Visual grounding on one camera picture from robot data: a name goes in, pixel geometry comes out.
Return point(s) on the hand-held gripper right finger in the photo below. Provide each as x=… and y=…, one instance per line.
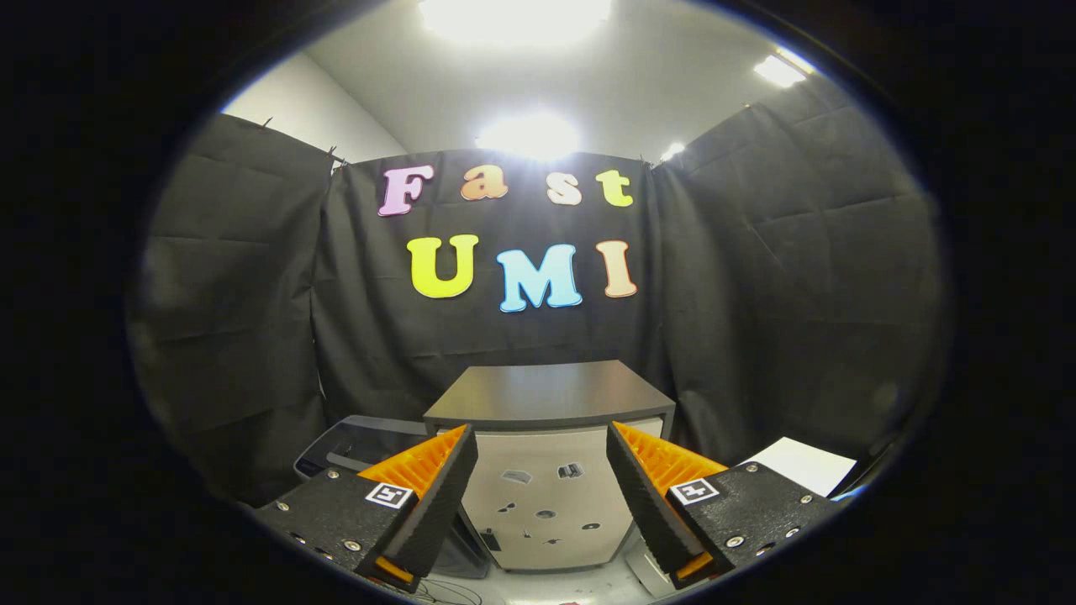
x=647, y=512

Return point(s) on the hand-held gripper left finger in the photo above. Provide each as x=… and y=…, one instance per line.
x=437, y=512

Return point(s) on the grey washing machine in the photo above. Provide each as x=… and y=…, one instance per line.
x=471, y=559

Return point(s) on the dark washing machine lid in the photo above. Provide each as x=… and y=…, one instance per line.
x=370, y=441

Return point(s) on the white plastic box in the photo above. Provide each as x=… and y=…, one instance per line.
x=643, y=571

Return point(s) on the beige cabinet with dark top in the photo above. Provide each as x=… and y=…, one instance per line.
x=546, y=395

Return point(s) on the white flat board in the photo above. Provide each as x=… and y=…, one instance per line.
x=807, y=466

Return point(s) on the black backdrop cloth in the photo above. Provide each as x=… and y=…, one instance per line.
x=235, y=277

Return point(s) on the small ceiling light panel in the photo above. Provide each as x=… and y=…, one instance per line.
x=777, y=70

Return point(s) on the large ceiling light panel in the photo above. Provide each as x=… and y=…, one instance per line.
x=513, y=17

